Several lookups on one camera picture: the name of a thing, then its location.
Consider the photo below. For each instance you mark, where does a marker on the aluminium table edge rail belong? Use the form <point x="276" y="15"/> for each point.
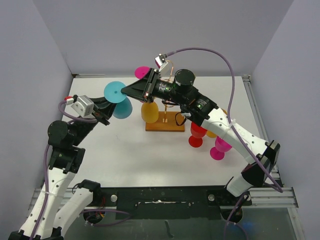
<point x="254" y="107"/>

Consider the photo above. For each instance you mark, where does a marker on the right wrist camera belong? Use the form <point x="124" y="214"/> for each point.
<point x="162" y="64"/>

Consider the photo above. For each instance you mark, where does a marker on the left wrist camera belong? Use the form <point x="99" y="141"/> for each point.
<point x="82" y="105"/>

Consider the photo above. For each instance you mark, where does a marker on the red wine glass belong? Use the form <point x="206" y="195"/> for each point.
<point x="197" y="134"/>

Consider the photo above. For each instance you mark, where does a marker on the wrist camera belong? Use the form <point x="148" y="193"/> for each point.
<point x="82" y="105"/>
<point x="162" y="64"/>

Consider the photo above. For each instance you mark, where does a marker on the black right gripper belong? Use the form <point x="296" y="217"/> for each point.
<point x="143" y="89"/>

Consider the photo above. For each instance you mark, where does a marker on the gold wire wine glass rack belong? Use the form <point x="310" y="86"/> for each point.
<point x="169" y="82"/>

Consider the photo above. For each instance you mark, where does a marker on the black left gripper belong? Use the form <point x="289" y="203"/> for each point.
<point x="106" y="108"/>

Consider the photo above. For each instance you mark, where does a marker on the wooden rack base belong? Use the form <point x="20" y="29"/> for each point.
<point x="167" y="123"/>

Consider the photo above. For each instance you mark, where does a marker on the yellow wine glass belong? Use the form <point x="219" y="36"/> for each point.
<point x="211" y="133"/>
<point x="150" y="112"/>

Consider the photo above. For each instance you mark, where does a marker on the magenta wine glass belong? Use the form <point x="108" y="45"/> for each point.
<point x="141" y="71"/>
<point x="220" y="148"/>

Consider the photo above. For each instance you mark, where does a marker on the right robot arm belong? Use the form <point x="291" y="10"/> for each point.
<point x="260" y="155"/>

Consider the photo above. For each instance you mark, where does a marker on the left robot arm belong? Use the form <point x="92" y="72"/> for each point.
<point x="48" y="220"/>

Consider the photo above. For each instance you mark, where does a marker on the teal wine glass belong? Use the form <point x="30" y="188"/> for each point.
<point x="123" y="106"/>

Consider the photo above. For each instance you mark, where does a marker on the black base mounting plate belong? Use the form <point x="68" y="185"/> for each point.
<point x="167" y="203"/>

